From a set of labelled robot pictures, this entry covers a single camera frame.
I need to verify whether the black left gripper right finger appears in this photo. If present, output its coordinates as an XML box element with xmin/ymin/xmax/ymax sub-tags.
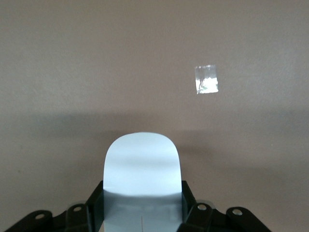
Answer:
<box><xmin>177</xmin><ymin>180</ymin><xmax>273</xmax><ymax>232</ymax></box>

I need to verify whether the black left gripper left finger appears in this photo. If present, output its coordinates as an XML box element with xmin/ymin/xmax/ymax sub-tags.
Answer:
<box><xmin>2</xmin><ymin>180</ymin><xmax>106</xmax><ymax>232</ymax></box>

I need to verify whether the white computer mouse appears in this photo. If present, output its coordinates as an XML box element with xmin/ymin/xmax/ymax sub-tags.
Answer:
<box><xmin>102</xmin><ymin>131</ymin><xmax>182</xmax><ymax>232</ymax></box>

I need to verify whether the small square tape piece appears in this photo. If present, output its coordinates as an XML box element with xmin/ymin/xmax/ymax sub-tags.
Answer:
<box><xmin>194</xmin><ymin>64</ymin><xmax>220</xmax><ymax>95</ymax></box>

